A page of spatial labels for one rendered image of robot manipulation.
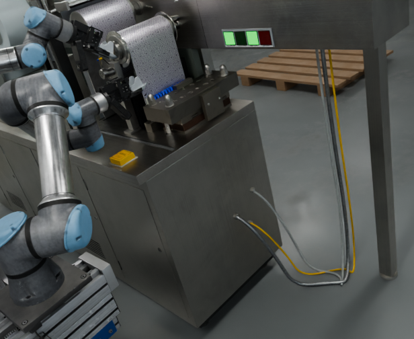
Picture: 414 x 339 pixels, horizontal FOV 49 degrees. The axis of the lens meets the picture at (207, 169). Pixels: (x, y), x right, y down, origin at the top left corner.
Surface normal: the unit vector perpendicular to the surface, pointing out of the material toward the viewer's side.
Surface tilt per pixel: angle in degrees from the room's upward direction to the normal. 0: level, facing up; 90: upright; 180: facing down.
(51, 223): 43
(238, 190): 90
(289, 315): 0
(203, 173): 90
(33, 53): 90
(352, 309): 0
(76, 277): 0
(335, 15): 90
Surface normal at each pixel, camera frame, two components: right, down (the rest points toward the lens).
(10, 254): 0.07, 0.46
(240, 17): -0.68, 0.48
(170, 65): 0.69, 0.19
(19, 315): -0.23, -0.85
